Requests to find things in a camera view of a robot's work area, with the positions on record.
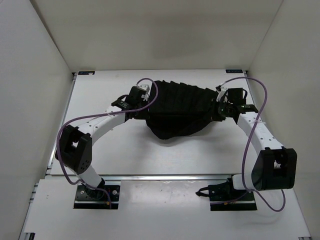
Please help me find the black pleated skirt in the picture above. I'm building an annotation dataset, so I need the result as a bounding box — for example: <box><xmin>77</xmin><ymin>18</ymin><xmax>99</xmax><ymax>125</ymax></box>
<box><xmin>145</xmin><ymin>80</ymin><xmax>226</xmax><ymax>140</ymax></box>

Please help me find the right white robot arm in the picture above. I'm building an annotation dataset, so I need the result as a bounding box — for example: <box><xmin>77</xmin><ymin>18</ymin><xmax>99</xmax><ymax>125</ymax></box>
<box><xmin>214</xmin><ymin>86</ymin><xmax>298</xmax><ymax>200</ymax></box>

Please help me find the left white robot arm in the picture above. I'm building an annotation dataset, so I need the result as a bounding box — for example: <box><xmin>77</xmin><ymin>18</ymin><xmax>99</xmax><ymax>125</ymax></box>
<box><xmin>55</xmin><ymin>84</ymin><xmax>157</xmax><ymax>200</ymax></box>

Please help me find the right blue table label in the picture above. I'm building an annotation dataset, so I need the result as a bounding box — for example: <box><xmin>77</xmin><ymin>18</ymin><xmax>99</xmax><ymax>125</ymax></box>
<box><xmin>225</xmin><ymin>69</ymin><xmax>243</xmax><ymax>74</ymax></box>

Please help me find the blue table label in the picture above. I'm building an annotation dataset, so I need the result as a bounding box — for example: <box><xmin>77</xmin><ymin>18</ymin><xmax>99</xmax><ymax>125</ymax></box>
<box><xmin>77</xmin><ymin>71</ymin><xmax>95</xmax><ymax>76</ymax></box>
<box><xmin>225</xmin><ymin>69</ymin><xmax>243</xmax><ymax>74</ymax></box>

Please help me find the left blue table label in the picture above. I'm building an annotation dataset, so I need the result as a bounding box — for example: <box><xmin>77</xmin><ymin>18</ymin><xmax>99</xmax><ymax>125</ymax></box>
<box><xmin>77</xmin><ymin>71</ymin><xmax>95</xmax><ymax>76</ymax></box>

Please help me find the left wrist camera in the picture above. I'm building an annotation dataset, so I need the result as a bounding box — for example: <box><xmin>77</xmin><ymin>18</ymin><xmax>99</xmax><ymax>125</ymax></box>
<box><xmin>129</xmin><ymin>84</ymin><xmax>150</xmax><ymax>100</ymax></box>

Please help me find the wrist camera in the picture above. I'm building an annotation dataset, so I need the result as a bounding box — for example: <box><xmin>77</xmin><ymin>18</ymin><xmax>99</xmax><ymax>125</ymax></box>
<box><xmin>129</xmin><ymin>84</ymin><xmax>150</xmax><ymax>100</ymax></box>
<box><xmin>227</xmin><ymin>88</ymin><xmax>244</xmax><ymax>103</ymax></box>

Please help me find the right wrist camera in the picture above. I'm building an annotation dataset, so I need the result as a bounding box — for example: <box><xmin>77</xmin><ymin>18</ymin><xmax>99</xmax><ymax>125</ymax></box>
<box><xmin>227</xmin><ymin>88</ymin><xmax>244</xmax><ymax>103</ymax></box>

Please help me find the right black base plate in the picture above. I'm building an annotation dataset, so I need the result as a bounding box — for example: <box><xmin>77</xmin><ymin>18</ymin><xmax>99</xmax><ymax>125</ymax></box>
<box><xmin>208</xmin><ymin>182</ymin><xmax>258</xmax><ymax>212</ymax></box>

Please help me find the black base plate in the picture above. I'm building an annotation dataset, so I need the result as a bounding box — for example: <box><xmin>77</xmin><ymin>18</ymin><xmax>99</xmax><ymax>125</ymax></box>
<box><xmin>208</xmin><ymin>182</ymin><xmax>258</xmax><ymax>212</ymax></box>
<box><xmin>73</xmin><ymin>181</ymin><xmax>121</xmax><ymax>210</ymax></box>

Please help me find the aluminium table rail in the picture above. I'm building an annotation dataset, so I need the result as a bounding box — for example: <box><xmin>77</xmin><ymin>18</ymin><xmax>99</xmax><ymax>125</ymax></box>
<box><xmin>47</xmin><ymin>72</ymin><xmax>78</xmax><ymax>170</ymax></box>

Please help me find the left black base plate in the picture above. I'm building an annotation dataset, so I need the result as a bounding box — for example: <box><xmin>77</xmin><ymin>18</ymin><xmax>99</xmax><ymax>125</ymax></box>
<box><xmin>73</xmin><ymin>181</ymin><xmax>121</xmax><ymax>210</ymax></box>

